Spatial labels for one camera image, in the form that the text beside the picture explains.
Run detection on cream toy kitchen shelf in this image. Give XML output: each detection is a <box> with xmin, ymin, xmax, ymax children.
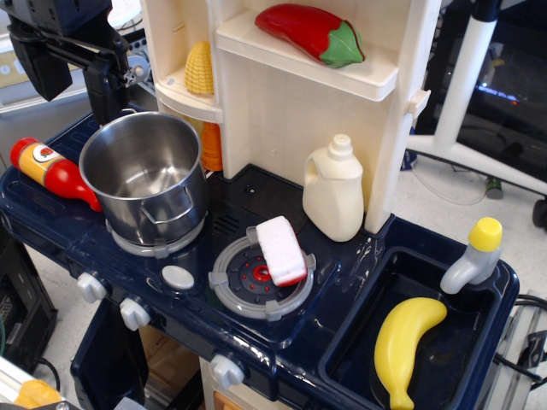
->
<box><xmin>141</xmin><ymin>1</ymin><xmax>440</xmax><ymax>233</ymax></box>

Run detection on grey round stove button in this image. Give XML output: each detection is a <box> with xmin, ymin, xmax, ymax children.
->
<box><xmin>162</xmin><ymin>265</ymin><xmax>195</xmax><ymax>290</ymax></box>

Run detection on red toy ketchup bottle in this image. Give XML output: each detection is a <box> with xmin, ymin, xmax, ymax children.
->
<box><xmin>10</xmin><ymin>137</ymin><xmax>102</xmax><ymax>213</ymax></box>

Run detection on black cable right edge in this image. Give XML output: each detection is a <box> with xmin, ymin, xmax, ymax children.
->
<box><xmin>491</xmin><ymin>293</ymin><xmax>547</xmax><ymax>392</ymax></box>

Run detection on black box on floor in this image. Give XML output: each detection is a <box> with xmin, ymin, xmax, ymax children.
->
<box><xmin>1</xmin><ymin>229</ymin><xmax>57</xmax><ymax>373</ymax></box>

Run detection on white left stove knob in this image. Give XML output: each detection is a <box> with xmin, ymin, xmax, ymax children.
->
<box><xmin>77</xmin><ymin>272</ymin><xmax>108</xmax><ymax>304</ymax></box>

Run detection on grey stove burner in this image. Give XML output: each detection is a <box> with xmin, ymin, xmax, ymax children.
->
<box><xmin>209</xmin><ymin>226</ymin><xmax>316</xmax><ymax>322</ymax></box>
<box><xmin>105</xmin><ymin>214</ymin><xmax>208</xmax><ymax>260</ymax></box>

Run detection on yellow toy corn cob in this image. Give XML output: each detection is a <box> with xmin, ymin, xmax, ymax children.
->
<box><xmin>185</xmin><ymin>41</ymin><xmax>215</xmax><ymax>95</ymax></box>

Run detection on yellow object bottom left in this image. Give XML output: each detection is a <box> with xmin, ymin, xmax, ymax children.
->
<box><xmin>14</xmin><ymin>379</ymin><xmax>62</xmax><ymax>409</ymax></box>

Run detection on grey left stove burner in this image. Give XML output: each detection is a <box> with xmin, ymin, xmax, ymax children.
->
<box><xmin>105</xmin><ymin>214</ymin><xmax>208</xmax><ymax>260</ymax></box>

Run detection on cream toy detergent jug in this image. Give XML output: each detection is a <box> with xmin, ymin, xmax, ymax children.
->
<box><xmin>303</xmin><ymin>134</ymin><xmax>365</xmax><ymax>242</ymax></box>

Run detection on white right stove knob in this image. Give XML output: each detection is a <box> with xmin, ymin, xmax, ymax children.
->
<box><xmin>210</xmin><ymin>354</ymin><xmax>244</xmax><ymax>390</ymax></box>

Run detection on red toy chili pepper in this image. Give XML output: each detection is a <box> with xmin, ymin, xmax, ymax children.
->
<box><xmin>255</xmin><ymin>3</ymin><xmax>366</xmax><ymax>68</ymax></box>

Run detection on orange toy carrot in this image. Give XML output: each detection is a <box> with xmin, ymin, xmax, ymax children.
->
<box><xmin>200</xmin><ymin>122</ymin><xmax>223</xmax><ymax>171</ymax></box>

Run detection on white and red sponge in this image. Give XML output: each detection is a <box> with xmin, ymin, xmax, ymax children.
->
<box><xmin>256</xmin><ymin>216</ymin><xmax>308</xmax><ymax>287</ymax></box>

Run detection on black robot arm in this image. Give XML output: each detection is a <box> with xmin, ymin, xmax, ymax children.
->
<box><xmin>1</xmin><ymin>1</ymin><xmax>131</xmax><ymax>125</ymax></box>

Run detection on grey right stove burner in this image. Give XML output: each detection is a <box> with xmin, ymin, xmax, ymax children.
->
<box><xmin>209</xmin><ymin>226</ymin><xmax>316</xmax><ymax>322</ymax></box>

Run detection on yellow toy banana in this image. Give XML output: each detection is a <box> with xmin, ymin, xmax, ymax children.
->
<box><xmin>373</xmin><ymin>297</ymin><xmax>447</xmax><ymax>409</ymax></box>

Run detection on grey yellow toy faucet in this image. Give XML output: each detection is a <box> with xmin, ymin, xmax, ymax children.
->
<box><xmin>440</xmin><ymin>217</ymin><xmax>503</xmax><ymax>295</ymax></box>

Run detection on stainless steel pot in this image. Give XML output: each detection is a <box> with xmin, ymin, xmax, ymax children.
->
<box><xmin>79</xmin><ymin>112</ymin><xmax>209</xmax><ymax>246</ymax></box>

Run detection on black caster wheel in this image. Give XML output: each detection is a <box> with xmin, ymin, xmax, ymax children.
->
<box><xmin>532</xmin><ymin>199</ymin><xmax>547</xmax><ymax>229</ymax></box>

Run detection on white middle stove knob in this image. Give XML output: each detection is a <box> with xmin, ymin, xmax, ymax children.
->
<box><xmin>120</xmin><ymin>298</ymin><xmax>150</xmax><ymax>331</ymax></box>

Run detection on navy toy kitchen counter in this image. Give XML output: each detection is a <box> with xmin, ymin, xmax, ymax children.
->
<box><xmin>1</xmin><ymin>165</ymin><xmax>519</xmax><ymax>409</ymax></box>

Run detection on white metal stand frame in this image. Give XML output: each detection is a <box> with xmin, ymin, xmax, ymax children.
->
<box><xmin>407</xmin><ymin>1</ymin><xmax>546</xmax><ymax>195</ymax></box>

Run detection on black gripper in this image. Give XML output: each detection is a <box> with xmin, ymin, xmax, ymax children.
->
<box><xmin>9</xmin><ymin>20</ymin><xmax>129</xmax><ymax>126</ymax></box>

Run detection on white stove knob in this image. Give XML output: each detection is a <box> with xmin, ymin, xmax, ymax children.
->
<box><xmin>210</xmin><ymin>354</ymin><xmax>244</xmax><ymax>390</ymax></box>
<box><xmin>120</xmin><ymin>298</ymin><xmax>150</xmax><ymax>331</ymax></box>
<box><xmin>77</xmin><ymin>272</ymin><xmax>108</xmax><ymax>304</ymax></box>

